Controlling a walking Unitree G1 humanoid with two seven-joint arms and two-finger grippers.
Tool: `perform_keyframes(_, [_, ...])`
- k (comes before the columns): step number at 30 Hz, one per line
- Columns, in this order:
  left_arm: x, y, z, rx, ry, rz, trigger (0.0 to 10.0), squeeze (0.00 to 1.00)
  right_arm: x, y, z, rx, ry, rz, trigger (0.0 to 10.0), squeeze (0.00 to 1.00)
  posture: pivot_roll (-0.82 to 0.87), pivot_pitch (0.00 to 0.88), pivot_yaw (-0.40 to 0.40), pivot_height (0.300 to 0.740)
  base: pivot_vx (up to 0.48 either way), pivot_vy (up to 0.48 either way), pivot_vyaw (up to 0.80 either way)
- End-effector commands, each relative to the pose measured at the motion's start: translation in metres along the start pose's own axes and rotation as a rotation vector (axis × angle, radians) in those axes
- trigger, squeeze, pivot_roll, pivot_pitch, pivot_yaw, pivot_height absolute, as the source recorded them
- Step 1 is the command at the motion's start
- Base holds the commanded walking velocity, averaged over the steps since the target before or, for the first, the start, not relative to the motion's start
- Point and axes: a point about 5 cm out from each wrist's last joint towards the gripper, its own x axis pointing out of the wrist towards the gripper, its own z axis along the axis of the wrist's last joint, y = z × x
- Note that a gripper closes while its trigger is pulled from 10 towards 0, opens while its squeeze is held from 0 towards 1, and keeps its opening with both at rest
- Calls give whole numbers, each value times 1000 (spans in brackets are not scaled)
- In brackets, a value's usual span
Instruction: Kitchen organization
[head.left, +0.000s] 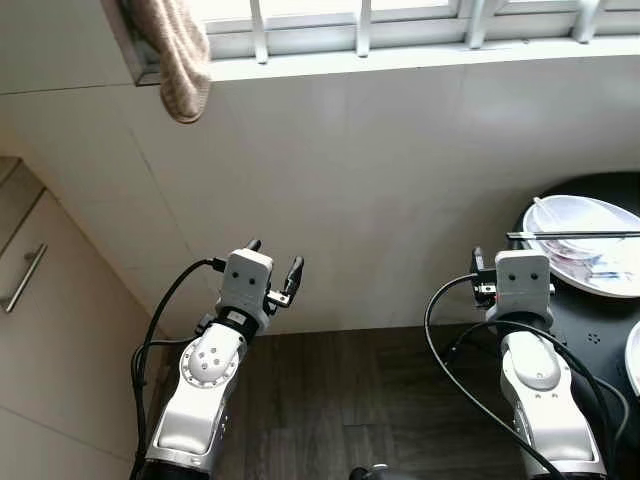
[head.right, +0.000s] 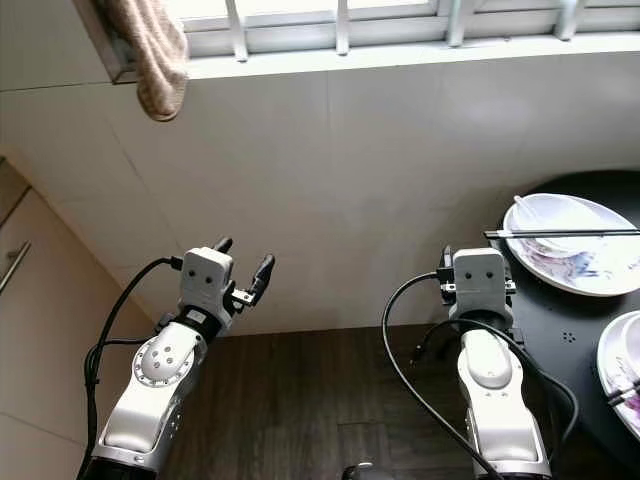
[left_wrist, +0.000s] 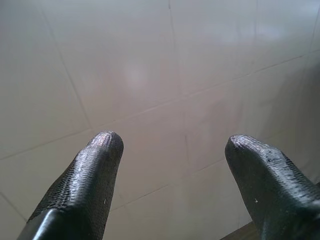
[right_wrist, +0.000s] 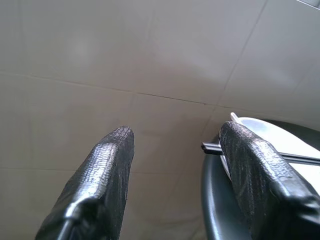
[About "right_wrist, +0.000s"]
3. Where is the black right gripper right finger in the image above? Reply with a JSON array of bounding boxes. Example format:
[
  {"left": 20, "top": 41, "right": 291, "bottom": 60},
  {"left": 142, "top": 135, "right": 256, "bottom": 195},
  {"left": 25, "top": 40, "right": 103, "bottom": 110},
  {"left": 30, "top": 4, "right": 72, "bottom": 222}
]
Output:
[{"left": 219, "top": 121, "right": 320, "bottom": 240}]

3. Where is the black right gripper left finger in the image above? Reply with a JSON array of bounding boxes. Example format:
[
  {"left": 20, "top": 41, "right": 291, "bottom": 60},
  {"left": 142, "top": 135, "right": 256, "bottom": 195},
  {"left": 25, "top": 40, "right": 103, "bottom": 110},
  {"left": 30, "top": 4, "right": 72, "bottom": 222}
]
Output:
[{"left": 34, "top": 126, "right": 136, "bottom": 240}]

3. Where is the white plate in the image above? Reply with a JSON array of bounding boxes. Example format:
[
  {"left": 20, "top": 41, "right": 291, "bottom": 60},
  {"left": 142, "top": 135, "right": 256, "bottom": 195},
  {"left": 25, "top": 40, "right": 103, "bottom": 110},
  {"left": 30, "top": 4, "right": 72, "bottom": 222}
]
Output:
[{"left": 223, "top": 116, "right": 320, "bottom": 198}]

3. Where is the black chopstick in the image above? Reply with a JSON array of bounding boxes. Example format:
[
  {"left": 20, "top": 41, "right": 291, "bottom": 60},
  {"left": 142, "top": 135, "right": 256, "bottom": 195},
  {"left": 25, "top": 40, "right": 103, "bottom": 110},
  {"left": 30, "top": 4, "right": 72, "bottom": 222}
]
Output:
[
  {"left": 202, "top": 147, "right": 320, "bottom": 166},
  {"left": 201, "top": 141, "right": 320, "bottom": 162}
]

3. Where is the grey window frame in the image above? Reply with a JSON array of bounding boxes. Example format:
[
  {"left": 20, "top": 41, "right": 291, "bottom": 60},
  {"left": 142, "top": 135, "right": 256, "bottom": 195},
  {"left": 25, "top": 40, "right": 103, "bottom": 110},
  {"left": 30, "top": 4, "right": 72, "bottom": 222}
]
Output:
[{"left": 296, "top": 0, "right": 320, "bottom": 7}]

